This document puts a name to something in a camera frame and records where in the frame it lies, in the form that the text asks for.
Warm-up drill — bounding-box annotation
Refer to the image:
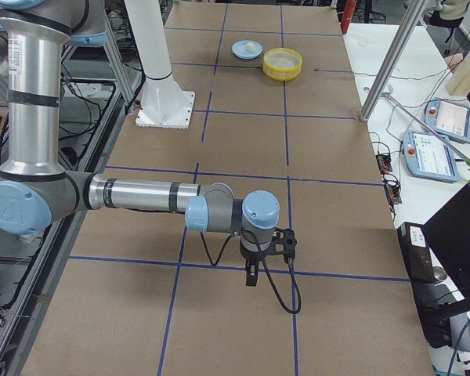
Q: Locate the near teach pendant tablet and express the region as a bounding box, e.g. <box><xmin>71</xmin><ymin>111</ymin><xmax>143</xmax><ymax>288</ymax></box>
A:
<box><xmin>403</xmin><ymin>130</ymin><xmax>460</xmax><ymax>183</ymax></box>

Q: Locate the red cylinder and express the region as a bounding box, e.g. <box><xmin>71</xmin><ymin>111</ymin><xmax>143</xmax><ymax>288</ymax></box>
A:
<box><xmin>340</xmin><ymin>0</ymin><xmax>357</xmax><ymax>34</ymax></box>

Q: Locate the far teach pendant tablet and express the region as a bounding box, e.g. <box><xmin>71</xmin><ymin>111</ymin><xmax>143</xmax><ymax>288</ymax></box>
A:
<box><xmin>425</xmin><ymin>97</ymin><xmax>470</xmax><ymax>143</ymax></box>

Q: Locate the metal grabber stick green handle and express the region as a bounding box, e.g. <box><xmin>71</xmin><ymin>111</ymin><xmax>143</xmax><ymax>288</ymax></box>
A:
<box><xmin>380</xmin><ymin>92</ymin><xmax>470</xmax><ymax>182</ymax></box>

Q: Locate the black cable wrist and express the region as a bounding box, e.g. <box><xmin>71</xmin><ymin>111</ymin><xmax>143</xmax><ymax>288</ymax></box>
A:
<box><xmin>200</xmin><ymin>230</ymin><xmax>302</xmax><ymax>315</ymax></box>

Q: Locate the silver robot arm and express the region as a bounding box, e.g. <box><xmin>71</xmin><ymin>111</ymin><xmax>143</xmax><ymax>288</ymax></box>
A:
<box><xmin>0</xmin><ymin>1</ymin><xmax>280</xmax><ymax>286</ymax></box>

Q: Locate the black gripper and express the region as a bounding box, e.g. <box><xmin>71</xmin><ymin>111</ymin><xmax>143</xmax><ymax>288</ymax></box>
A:
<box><xmin>240</xmin><ymin>245</ymin><xmax>262</xmax><ymax>287</ymax></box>

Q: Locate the yellow bamboo steamer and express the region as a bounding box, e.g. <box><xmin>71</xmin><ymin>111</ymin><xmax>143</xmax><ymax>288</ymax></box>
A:
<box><xmin>262</xmin><ymin>48</ymin><xmax>303</xmax><ymax>81</ymax></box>

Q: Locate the wooden beam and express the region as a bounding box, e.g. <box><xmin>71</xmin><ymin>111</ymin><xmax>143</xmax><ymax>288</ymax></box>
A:
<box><xmin>446</xmin><ymin>51</ymin><xmax>470</xmax><ymax>96</ymax></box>

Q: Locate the light blue plate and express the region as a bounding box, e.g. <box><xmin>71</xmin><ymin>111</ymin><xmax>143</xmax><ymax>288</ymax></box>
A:
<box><xmin>232</xmin><ymin>40</ymin><xmax>263</xmax><ymax>60</ymax></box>

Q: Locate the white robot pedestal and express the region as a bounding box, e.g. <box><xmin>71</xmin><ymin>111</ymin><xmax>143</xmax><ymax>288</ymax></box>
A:
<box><xmin>125</xmin><ymin>0</ymin><xmax>195</xmax><ymax>129</ymax></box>

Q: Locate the aluminium frame post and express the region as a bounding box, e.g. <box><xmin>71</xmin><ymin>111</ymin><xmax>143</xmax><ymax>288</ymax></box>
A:
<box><xmin>360</xmin><ymin>0</ymin><xmax>426</xmax><ymax>122</ymax></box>

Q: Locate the black camera mount wrist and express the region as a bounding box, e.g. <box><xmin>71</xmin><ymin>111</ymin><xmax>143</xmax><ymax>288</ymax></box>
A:
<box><xmin>266</xmin><ymin>228</ymin><xmax>297</xmax><ymax>266</ymax></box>

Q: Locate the orange black connector box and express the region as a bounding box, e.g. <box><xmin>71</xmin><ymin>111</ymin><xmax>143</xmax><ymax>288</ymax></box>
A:
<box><xmin>376</xmin><ymin>152</ymin><xmax>392</xmax><ymax>174</ymax></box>

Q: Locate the white steamed bun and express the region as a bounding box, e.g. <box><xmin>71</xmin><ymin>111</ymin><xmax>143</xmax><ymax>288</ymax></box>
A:
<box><xmin>245</xmin><ymin>42</ymin><xmax>256</xmax><ymax>52</ymax></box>

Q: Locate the black computer box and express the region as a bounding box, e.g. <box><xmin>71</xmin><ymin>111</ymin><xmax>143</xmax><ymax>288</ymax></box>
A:
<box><xmin>397</xmin><ymin>222</ymin><xmax>470</xmax><ymax>353</ymax></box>

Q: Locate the teach pendant tablet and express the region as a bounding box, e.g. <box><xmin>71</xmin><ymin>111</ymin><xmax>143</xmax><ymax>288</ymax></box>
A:
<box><xmin>403</xmin><ymin>130</ymin><xmax>460</xmax><ymax>183</ymax></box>
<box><xmin>425</xmin><ymin>97</ymin><xmax>470</xmax><ymax>143</ymax></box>

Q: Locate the black monitor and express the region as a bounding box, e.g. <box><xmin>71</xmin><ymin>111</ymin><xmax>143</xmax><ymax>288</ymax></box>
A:
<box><xmin>422</xmin><ymin>183</ymin><xmax>470</xmax><ymax>298</ymax></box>

